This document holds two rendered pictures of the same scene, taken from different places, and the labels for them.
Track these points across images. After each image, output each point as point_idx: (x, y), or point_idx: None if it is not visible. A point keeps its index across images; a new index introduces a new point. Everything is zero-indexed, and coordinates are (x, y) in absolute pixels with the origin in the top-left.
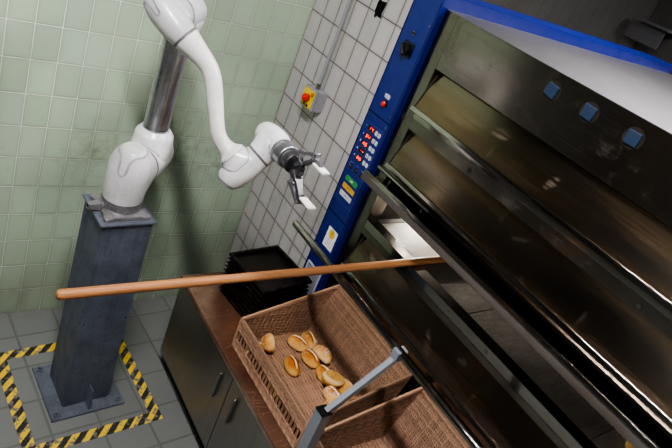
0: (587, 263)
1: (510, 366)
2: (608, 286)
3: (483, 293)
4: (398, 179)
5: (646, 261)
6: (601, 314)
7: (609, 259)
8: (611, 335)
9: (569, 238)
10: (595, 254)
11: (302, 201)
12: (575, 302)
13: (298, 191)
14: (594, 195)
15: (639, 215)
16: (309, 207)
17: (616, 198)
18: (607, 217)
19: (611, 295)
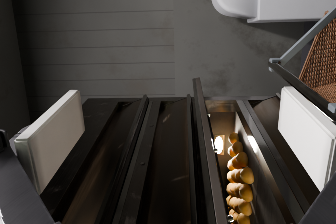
0: (134, 195)
1: (284, 206)
2: (142, 179)
3: (215, 189)
4: None
5: (108, 170)
6: (167, 176)
7: (115, 172)
8: (174, 165)
9: (119, 212)
10: (122, 192)
11: (315, 114)
12: (172, 188)
13: (334, 176)
14: (69, 221)
15: (77, 193)
16: (283, 95)
17: (68, 210)
18: (86, 201)
19: (150, 184)
